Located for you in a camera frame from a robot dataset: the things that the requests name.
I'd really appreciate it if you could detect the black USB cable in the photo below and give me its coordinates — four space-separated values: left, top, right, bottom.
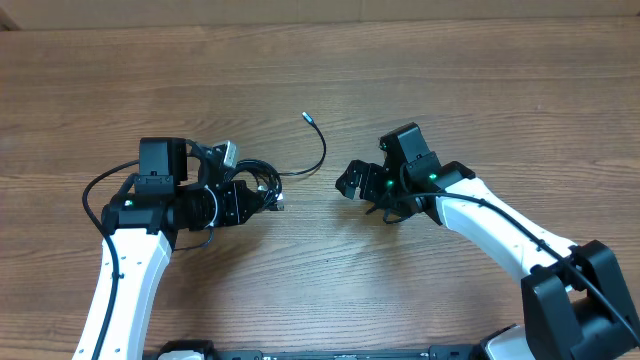
227 111 328 211

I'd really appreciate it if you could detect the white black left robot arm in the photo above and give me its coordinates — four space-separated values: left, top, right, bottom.
73 173 270 359

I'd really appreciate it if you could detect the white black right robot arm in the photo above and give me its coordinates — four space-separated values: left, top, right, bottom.
336 159 639 359

